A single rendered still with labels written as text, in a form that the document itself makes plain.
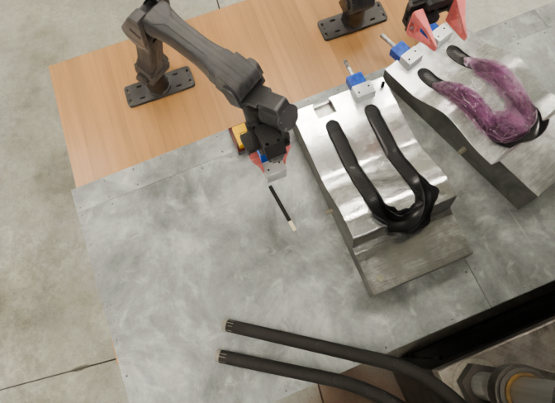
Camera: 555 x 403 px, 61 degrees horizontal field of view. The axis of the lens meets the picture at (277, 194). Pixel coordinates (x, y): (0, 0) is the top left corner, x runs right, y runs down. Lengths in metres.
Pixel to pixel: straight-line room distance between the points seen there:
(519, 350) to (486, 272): 0.19
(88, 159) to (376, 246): 0.82
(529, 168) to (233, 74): 0.73
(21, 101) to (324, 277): 1.91
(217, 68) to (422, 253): 0.63
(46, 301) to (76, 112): 1.02
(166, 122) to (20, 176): 1.23
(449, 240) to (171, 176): 0.73
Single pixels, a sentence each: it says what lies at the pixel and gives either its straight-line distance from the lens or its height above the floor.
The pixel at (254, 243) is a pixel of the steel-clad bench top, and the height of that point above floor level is 0.80.
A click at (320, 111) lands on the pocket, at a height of 0.86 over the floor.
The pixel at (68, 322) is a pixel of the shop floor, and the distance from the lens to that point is 2.22.
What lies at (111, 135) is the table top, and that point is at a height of 0.80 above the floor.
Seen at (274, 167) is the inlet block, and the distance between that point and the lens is 1.11.
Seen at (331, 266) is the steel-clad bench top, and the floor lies 0.80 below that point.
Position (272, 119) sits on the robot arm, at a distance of 0.94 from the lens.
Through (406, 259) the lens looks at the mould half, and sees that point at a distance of 1.17.
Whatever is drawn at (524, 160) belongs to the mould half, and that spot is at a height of 0.91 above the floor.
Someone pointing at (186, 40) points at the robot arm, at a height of 1.23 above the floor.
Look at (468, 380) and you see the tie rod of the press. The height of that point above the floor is 0.83.
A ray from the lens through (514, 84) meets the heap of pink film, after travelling 1.37.
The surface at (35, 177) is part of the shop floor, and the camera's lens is 2.46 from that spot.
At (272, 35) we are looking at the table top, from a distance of 1.49.
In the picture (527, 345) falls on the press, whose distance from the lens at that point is 1.31.
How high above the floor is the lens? 1.99
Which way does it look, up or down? 72 degrees down
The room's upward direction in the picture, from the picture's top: 11 degrees counter-clockwise
